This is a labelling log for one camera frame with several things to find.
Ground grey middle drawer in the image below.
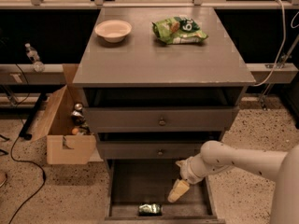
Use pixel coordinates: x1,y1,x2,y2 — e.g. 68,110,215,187
97,142,205,160

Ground black floor cable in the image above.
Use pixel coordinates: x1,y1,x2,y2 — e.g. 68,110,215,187
7,63,47,224

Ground grey drawer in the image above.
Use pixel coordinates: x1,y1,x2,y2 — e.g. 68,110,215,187
97,142,205,160
104,159,226,224
83,107,239,133

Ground items inside cardboard box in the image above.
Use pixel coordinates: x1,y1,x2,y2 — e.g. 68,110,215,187
71,103,91,135

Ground grey top drawer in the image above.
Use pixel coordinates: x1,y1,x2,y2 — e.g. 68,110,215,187
83,107,239,133

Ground grey drawer cabinet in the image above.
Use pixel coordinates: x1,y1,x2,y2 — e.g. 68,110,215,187
72,7,257,224

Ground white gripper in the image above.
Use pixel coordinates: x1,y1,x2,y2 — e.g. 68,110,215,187
167,157,203,203

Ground grey bottom drawer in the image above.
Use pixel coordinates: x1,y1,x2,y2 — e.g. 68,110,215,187
104,159,226,224

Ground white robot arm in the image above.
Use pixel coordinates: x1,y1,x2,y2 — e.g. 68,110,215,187
167,141,299,224

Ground green chip bag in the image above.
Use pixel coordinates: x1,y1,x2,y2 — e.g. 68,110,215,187
152,16,208,45

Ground cardboard box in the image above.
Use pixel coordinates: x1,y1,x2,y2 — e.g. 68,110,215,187
33,64,102,164

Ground white bowl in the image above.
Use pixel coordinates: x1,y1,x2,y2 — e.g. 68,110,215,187
94,20,132,43

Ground green soda can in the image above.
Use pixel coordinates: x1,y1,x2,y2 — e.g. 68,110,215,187
138,203,162,217

